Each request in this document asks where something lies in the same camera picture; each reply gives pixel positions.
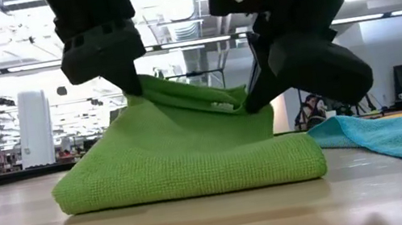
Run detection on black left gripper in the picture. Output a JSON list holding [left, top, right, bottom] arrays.
[[41, 0, 198, 110]]

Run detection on ceiling light strip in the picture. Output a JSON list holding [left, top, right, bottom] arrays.
[[144, 32, 233, 55], [330, 10, 387, 27]]

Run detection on white building column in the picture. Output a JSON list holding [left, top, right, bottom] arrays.
[[10, 87, 60, 171]]

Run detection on black aluminium table frame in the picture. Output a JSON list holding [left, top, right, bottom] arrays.
[[0, 157, 78, 190]]

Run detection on dark standing monitor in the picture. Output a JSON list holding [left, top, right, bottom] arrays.
[[107, 105, 131, 125]]

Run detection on green microfiber towel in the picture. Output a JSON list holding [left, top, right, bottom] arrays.
[[35, 46, 330, 223]]

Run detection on person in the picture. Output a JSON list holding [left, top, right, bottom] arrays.
[[290, 90, 331, 132]]

